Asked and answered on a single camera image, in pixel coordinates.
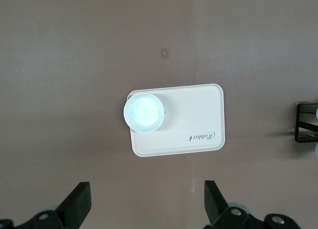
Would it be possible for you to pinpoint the cream tray with Rabbit print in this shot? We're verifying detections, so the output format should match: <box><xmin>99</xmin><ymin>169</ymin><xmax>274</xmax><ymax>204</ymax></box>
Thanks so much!
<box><xmin>127</xmin><ymin>83</ymin><xmax>226</xmax><ymax>158</ymax></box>

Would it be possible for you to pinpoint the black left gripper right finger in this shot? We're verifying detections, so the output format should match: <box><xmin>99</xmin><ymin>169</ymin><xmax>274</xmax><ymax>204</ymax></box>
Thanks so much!
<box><xmin>202</xmin><ymin>180</ymin><xmax>299</xmax><ymax>229</ymax></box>

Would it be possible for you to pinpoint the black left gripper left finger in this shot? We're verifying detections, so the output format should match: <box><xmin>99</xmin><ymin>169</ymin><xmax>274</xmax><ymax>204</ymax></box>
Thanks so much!
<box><xmin>0</xmin><ymin>181</ymin><xmax>91</xmax><ymax>229</ymax></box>

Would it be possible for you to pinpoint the white cup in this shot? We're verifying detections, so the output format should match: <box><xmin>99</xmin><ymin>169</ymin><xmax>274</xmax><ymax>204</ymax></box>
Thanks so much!
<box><xmin>123</xmin><ymin>92</ymin><xmax>165</xmax><ymax>133</ymax></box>

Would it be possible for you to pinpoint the black metal cup rack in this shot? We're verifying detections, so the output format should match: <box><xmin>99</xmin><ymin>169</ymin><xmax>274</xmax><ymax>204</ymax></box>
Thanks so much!
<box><xmin>293</xmin><ymin>103</ymin><xmax>318</xmax><ymax>143</ymax></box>

